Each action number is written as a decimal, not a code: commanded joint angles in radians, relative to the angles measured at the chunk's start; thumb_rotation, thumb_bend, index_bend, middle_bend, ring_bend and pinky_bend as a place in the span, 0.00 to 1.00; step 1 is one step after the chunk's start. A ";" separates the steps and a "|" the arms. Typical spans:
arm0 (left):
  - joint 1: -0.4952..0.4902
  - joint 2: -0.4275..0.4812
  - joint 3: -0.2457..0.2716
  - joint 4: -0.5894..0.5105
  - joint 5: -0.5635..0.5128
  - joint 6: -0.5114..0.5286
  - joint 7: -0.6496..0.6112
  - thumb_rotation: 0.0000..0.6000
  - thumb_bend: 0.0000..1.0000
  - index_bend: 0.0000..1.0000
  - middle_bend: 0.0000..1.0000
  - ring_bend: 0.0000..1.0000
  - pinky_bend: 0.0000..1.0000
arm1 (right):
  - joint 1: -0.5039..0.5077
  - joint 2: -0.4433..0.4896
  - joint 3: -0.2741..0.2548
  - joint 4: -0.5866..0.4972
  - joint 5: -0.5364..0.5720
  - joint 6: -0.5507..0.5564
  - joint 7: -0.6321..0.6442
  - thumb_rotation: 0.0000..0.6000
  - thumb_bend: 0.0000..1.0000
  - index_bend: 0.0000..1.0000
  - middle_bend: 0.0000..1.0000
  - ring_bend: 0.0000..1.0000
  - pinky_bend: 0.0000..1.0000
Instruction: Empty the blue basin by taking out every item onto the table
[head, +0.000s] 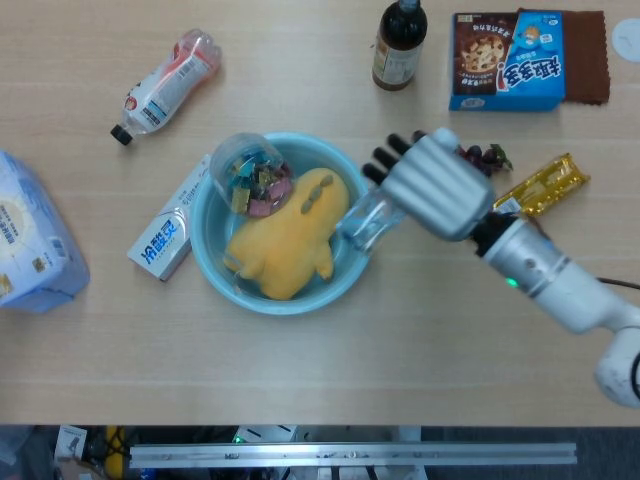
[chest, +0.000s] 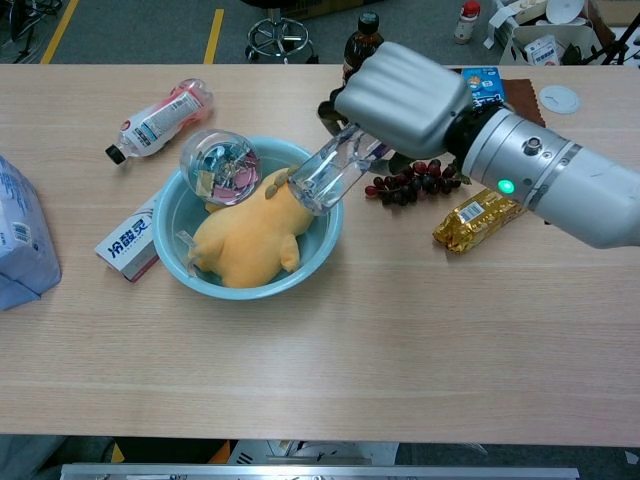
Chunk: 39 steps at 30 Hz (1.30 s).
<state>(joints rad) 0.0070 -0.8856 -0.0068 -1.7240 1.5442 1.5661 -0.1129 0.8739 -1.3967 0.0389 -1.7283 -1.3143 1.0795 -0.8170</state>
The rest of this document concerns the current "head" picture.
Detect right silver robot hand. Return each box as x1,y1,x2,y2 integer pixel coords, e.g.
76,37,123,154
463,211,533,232
362,127,496,244

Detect clear water bottle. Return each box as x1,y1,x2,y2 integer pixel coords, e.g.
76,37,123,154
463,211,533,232
335,187,409,254

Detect blue chocolate cookie box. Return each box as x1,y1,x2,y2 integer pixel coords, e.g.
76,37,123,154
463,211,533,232
447,11,568,112

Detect yellow plush toy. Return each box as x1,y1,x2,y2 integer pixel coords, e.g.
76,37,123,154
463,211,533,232
222,167,351,301

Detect clear jar of binder clips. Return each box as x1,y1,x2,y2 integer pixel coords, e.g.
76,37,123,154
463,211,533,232
209,131,296,220

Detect light blue plastic bowl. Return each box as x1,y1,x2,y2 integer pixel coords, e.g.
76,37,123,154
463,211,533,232
188,131,374,316

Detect purple grape bunch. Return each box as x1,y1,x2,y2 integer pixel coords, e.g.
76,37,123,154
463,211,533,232
452,143,515,177

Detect gold foil snack pack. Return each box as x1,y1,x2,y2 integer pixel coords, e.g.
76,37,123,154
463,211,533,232
492,152,591,217

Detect dark tea bottle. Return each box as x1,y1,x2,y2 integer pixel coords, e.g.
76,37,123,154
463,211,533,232
371,0,429,92

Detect brown cloth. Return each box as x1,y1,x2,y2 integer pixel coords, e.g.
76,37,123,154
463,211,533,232
517,7,612,106

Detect white round table grommet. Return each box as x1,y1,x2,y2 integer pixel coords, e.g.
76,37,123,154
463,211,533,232
611,17,640,64

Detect white toothpaste box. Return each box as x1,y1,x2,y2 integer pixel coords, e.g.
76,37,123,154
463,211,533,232
126,153,214,283

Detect clear drink bottle pink label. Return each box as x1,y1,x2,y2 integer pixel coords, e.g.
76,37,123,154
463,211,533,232
110,28,224,147

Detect blue tissue pack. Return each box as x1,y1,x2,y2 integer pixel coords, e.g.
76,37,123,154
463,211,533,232
0,149,92,315

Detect yellow netted object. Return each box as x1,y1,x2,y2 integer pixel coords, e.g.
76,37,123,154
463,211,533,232
103,425,126,480

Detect white paper card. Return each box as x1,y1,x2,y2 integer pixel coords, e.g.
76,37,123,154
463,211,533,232
53,425,89,464

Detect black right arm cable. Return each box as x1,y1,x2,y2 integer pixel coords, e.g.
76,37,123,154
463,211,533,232
594,276,640,291

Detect aluminium rail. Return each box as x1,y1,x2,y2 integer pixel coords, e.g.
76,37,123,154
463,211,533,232
128,441,578,470

